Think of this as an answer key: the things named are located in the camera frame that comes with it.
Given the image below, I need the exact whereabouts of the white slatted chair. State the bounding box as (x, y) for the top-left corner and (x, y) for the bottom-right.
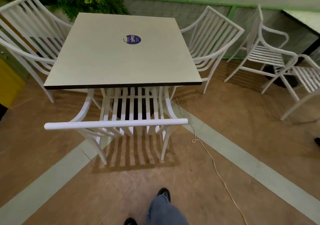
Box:
(261, 54), (320, 121)
(224, 4), (298, 82)
(44, 87), (189, 165)
(170, 6), (245, 94)
(0, 0), (100, 110)

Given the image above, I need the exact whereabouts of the person's black right shoe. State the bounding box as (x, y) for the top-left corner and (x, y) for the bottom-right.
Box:
(157, 188), (171, 203)

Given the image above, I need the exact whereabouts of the person's right leg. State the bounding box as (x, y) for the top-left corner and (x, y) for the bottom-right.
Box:
(146, 195), (189, 225)

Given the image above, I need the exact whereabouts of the black round table base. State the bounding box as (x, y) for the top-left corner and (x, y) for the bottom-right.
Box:
(112, 88), (154, 121)
(262, 64), (299, 89)

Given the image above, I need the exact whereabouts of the white table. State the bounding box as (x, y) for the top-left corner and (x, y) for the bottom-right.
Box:
(44, 12), (203, 90)
(282, 9), (320, 57)

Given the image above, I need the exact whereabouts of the purple round sticker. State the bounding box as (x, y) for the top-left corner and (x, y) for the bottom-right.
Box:
(126, 35), (142, 45)

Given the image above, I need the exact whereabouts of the white planter box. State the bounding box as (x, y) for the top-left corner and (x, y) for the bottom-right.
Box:
(47, 6), (75, 25)

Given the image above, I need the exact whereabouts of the thin white floor cable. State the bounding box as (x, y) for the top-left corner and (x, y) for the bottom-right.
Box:
(175, 97), (248, 225)

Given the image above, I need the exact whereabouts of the wall of coloured lockers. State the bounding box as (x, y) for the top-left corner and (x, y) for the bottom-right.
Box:
(0, 14), (27, 122)

